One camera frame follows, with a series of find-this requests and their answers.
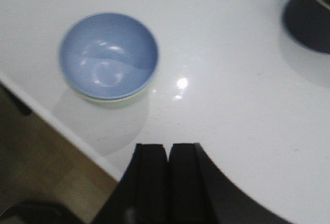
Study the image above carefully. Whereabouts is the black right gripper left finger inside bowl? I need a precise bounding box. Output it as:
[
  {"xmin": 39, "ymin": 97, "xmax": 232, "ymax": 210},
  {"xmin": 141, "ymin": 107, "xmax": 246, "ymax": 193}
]
[{"xmin": 92, "ymin": 143, "xmax": 168, "ymax": 223}]

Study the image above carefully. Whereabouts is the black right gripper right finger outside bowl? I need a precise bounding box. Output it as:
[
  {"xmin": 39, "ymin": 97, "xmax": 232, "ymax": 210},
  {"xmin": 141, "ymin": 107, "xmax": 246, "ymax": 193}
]
[{"xmin": 169, "ymin": 143, "xmax": 287, "ymax": 223}]

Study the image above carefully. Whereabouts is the green bowl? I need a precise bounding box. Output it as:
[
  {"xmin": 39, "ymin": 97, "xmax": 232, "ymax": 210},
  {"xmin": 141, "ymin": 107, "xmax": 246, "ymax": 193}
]
[{"xmin": 72, "ymin": 79, "xmax": 154, "ymax": 108}]

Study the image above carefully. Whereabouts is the blue bowl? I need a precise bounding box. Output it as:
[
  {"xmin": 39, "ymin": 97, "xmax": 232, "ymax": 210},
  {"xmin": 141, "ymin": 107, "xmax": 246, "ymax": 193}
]
[{"xmin": 58, "ymin": 12, "xmax": 159, "ymax": 101}]

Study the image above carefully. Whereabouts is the dark blue saucepan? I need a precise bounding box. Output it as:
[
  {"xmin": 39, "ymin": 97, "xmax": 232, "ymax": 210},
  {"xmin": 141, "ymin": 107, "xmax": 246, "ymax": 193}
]
[{"xmin": 283, "ymin": 0, "xmax": 329, "ymax": 54}]

